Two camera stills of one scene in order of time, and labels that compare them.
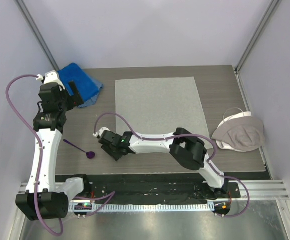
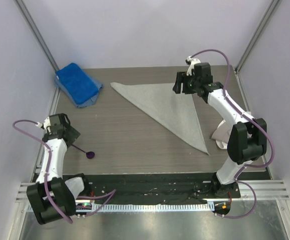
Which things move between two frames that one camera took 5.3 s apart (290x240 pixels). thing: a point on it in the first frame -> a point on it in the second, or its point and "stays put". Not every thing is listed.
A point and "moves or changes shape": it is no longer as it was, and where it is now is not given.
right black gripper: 116,156 -> 182,78
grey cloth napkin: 156,107 moves or changes shape
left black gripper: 76,97 -> 73,134
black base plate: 138,188 stays put
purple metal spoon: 89,155 stays put
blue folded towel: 86,87 stays put
